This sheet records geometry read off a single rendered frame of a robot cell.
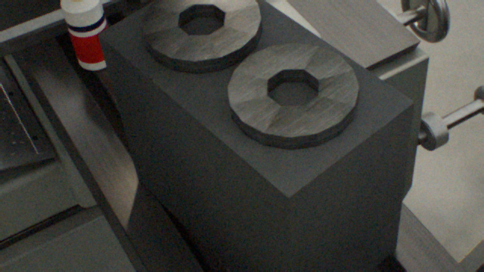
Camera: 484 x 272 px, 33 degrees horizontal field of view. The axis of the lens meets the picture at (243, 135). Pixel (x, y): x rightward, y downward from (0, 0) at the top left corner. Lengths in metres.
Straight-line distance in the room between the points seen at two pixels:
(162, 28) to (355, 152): 0.18
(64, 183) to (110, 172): 0.20
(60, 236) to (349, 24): 0.51
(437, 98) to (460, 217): 0.37
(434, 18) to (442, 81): 0.79
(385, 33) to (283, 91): 0.63
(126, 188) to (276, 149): 0.27
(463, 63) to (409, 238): 1.51
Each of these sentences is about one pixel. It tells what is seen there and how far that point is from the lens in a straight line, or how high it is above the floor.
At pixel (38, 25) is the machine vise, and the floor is 0.93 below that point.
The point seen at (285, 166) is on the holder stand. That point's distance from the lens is 0.52.
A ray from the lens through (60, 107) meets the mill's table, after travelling 0.86.
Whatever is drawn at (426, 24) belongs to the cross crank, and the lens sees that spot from 1.40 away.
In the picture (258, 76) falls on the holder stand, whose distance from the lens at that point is 0.56.
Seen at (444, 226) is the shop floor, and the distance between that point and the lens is 1.86.
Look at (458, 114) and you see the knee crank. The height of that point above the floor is 0.51.
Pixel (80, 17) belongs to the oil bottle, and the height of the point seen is 0.99.
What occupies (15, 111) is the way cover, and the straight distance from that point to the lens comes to 0.97.
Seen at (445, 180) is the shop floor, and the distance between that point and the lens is 1.93.
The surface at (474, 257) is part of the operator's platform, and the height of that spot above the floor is 0.40.
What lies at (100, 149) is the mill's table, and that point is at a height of 0.92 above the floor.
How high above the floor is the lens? 1.51
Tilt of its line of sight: 49 degrees down
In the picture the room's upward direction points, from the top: 7 degrees counter-clockwise
